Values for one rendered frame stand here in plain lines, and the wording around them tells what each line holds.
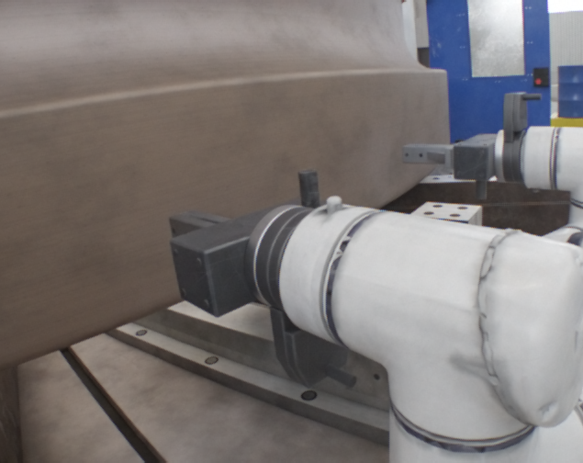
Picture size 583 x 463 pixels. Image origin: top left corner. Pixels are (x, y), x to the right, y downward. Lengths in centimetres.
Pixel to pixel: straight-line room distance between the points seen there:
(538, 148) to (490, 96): 446
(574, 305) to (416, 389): 8
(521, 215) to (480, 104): 321
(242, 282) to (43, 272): 27
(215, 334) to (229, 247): 112
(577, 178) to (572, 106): 800
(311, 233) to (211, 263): 7
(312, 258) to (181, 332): 129
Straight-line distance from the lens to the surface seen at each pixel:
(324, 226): 27
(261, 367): 133
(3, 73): 62
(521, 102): 68
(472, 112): 516
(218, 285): 31
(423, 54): 967
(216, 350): 144
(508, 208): 200
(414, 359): 23
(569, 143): 66
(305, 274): 26
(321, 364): 35
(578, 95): 865
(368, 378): 101
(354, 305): 24
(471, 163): 66
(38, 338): 55
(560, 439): 31
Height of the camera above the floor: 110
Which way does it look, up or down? 17 degrees down
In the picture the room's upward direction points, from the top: 6 degrees counter-clockwise
